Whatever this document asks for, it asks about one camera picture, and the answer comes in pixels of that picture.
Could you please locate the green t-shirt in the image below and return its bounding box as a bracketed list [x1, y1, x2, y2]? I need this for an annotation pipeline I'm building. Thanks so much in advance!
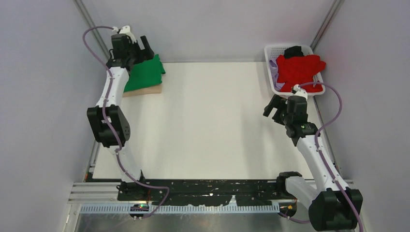
[124, 54, 166, 93]

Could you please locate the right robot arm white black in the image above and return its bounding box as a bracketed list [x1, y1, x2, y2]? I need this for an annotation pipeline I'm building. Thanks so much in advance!
[263, 95, 363, 232]

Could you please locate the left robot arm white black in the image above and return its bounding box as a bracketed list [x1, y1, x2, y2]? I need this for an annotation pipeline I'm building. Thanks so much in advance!
[87, 33, 154, 194]

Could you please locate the red t-shirt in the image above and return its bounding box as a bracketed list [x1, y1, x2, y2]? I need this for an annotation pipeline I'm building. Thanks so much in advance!
[276, 55, 326, 92]

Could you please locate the lavender t-shirt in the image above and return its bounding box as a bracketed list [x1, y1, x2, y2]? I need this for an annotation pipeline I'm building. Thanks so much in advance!
[269, 59, 285, 91]

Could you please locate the folded beige t-shirt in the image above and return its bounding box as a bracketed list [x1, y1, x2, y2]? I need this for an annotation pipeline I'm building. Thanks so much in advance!
[122, 84, 162, 98]

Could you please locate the white plastic laundry basket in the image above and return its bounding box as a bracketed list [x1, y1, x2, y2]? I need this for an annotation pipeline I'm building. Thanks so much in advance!
[264, 44, 326, 98]

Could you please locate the black t-shirt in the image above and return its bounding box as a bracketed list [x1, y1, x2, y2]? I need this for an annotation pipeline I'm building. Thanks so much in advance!
[283, 46, 304, 59]

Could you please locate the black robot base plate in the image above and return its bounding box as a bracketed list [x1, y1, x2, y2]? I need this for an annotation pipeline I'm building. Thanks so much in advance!
[117, 178, 308, 207]

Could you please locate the aluminium frame rail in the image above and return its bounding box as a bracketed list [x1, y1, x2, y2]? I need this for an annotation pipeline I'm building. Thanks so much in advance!
[68, 182, 295, 216]

